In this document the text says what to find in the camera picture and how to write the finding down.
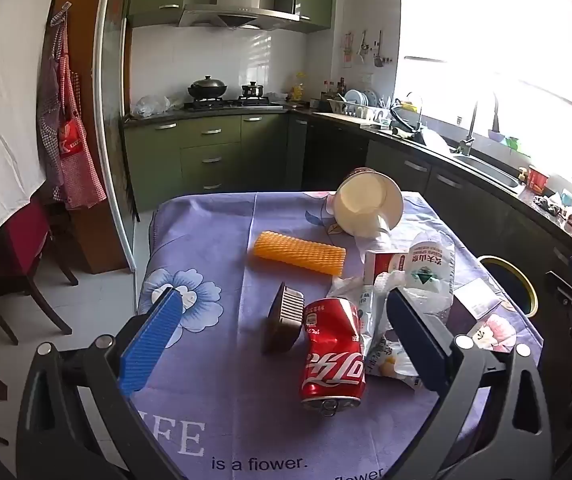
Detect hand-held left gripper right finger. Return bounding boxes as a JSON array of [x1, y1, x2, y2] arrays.
[[383, 287, 554, 480]]

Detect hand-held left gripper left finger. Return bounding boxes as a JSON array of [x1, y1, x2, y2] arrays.
[[16, 287, 187, 480]]

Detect white snack wrapper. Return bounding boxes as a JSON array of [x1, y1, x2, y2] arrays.
[[363, 285, 424, 392]]

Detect yellow rimmed trash bin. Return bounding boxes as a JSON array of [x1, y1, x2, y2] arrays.
[[477, 255, 538, 318]]

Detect crushed clear plastic bottle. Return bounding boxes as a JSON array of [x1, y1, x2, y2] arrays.
[[403, 230, 457, 323]]

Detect small white cardboard box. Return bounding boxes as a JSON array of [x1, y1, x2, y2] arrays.
[[451, 277, 502, 333]]

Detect red soda can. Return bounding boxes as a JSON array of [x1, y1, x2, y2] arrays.
[[300, 297, 368, 417]]

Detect red and white milk carton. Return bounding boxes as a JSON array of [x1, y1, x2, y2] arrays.
[[363, 249, 411, 286]]

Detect white paper towel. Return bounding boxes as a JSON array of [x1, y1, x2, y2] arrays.
[[327, 269, 407, 311]]

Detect brown ribbed plastic tray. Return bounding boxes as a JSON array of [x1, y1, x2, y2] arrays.
[[261, 281, 307, 356]]

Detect orange foam net sleeve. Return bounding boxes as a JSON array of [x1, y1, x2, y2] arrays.
[[252, 230, 347, 277]]

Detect white paper bowl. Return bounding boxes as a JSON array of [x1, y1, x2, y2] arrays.
[[325, 167, 405, 239]]

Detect dark rag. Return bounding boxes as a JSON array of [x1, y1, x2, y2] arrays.
[[533, 195, 564, 217]]

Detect red instant noodle cup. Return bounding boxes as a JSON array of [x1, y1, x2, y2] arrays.
[[527, 165, 549, 193]]

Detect purple floral tablecloth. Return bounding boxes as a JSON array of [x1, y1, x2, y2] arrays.
[[128, 190, 544, 480]]

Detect steel kitchen sink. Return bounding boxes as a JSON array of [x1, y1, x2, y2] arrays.
[[451, 154, 524, 192]]

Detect wooden chair red seat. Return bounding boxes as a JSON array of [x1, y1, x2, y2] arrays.
[[0, 195, 79, 346]]

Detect tall chrome faucet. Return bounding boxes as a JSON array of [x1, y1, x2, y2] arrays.
[[458, 92, 499, 156]]

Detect red checkered apron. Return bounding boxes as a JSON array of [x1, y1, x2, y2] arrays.
[[38, 2, 107, 211]]

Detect green base cabinets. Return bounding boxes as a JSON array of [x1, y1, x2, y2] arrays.
[[123, 110, 572, 321]]

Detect black frying pan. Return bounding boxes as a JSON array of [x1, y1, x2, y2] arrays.
[[391, 105, 427, 143]]

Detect small chrome faucet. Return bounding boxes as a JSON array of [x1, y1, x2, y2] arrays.
[[405, 92, 425, 131]]

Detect white dish rack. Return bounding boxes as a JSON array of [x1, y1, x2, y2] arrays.
[[328, 89, 391, 123]]

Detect kitchen window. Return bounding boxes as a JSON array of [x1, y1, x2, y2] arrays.
[[395, 0, 572, 186]]

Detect glass sliding door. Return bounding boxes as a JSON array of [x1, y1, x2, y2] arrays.
[[90, 0, 139, 273]]

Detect crumpled clear plastic bag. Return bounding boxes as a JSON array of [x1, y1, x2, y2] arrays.
[[133, 95, 171, 118]]

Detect black gas stove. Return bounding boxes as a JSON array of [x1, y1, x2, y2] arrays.
[[183, 96, 285, 112]]

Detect white hanging cloth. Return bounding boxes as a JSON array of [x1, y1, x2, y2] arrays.
[[0, 0, 74, 278]]

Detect black lidded wok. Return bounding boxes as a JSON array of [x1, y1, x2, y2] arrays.
[[188, 76, 228, 101]]

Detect dark condiment bottles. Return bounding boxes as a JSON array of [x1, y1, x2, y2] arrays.
[[322, 77, 347, 99]]

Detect hanging kitchen utensils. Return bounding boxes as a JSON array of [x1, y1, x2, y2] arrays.
[[357, 30, 393, 68]]

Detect steel range hood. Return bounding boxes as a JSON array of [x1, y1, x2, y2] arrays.
[[178, 0, 301, 29]]

